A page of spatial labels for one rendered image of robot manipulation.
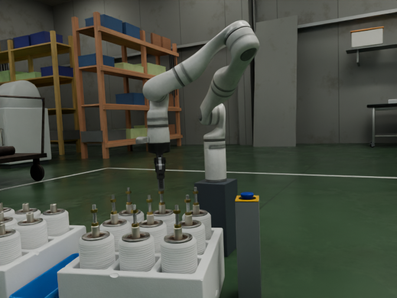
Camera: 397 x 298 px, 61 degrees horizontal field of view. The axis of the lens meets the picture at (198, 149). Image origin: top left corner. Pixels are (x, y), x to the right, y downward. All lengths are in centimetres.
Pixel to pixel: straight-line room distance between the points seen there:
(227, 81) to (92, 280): 73
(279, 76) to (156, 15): 377
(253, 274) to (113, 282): 42
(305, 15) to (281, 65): 121
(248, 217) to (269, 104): 603
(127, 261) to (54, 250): 37
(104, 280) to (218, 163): 68
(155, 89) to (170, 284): 57
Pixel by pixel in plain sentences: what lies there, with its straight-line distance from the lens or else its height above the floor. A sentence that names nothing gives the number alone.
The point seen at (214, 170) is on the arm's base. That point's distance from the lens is 139.
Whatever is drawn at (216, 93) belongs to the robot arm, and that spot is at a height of 65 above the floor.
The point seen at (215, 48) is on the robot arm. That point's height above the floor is 78.
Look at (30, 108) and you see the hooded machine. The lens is 568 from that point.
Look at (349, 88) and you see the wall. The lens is 735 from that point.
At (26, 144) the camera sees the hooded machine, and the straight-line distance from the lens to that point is 562.
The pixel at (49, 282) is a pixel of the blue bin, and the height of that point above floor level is 8.
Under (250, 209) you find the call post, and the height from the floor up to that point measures 29.
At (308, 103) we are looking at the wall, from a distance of 742.
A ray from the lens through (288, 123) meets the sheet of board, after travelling 683.
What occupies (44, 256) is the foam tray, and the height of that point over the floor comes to 16.
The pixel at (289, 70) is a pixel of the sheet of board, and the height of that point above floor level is 149.
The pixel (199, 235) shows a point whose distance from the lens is 99.
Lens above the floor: 55
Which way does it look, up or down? 5 degrees down
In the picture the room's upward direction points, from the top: 2 degrees counter-clockwise
